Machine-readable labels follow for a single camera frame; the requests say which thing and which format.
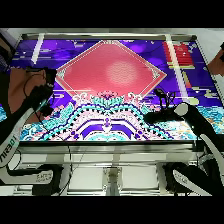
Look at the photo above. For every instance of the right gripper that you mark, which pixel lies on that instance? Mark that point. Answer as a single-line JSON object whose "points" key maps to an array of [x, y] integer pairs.
{"points": [[160, 117]]}

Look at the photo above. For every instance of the brown garment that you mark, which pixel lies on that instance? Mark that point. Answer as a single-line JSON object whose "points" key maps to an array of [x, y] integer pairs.
{"points": [[19, 88]]}

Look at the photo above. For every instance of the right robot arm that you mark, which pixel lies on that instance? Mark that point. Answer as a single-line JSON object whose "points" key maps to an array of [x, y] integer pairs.
{"points": [[203, 128]]}

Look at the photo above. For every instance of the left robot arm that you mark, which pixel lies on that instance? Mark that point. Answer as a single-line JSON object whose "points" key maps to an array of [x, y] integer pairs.
{"points": [[13, 128]]}

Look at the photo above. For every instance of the silver frame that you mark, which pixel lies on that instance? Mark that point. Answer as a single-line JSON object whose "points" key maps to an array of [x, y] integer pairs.
{"points": [[113, 156]]}

